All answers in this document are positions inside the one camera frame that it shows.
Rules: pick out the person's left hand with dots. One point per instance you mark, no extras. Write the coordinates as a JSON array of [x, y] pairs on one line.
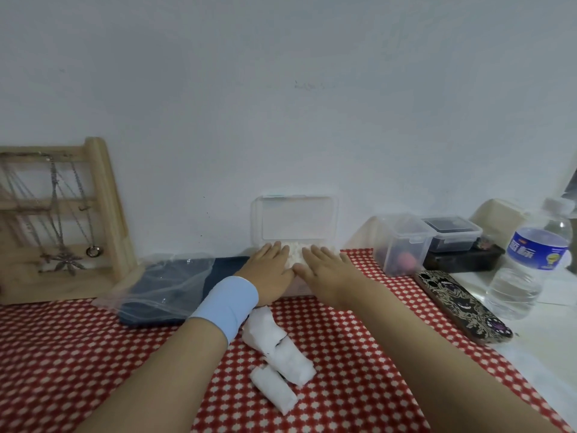
[[268, 279]]

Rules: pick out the light blue wristband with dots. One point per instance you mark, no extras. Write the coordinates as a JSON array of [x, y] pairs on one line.
[[225, 306]]

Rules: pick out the clear plastic water bottle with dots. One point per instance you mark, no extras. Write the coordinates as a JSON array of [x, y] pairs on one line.
[[514, 293]]

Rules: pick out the phone with patterned case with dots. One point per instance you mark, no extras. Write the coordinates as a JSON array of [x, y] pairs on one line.
[[460, 306]]

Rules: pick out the person's right hand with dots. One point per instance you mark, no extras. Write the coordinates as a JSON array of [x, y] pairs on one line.
[[338, 284]]

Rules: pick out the person's left forearm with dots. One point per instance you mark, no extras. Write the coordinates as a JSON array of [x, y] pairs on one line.
[[158, 378]]

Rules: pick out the pink makeup sponge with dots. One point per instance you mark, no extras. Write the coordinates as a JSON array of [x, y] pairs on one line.
[[405, 261]]

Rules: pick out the person's right forearm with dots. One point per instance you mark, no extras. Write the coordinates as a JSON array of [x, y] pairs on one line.
[[428, 369]]

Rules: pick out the dark grey object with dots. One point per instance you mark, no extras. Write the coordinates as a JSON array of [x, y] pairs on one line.
[[571, 184]]

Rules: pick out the clear container with black contents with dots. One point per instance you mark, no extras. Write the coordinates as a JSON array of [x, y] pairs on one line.
[[455, 243]]

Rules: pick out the wooden jewelry stand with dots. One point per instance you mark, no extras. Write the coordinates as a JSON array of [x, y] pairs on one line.
[[106, 207]]

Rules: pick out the clear plastic bag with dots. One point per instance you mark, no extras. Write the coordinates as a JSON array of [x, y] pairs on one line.
[[153, 288]]

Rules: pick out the black tray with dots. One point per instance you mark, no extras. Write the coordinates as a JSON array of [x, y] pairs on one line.
[[469, 262]]

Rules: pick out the dark blue pouch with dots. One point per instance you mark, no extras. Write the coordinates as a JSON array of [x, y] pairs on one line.
[[225, 268]]

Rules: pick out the clear lidded plastic container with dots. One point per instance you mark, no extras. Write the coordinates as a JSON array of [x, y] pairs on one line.
[[405, 234]]

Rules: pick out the clear cotton pad box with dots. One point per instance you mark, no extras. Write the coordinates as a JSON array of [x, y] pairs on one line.
[[293, 216]]

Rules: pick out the beige plastic tub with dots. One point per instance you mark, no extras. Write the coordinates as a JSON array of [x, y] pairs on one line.
[[496, 218]]

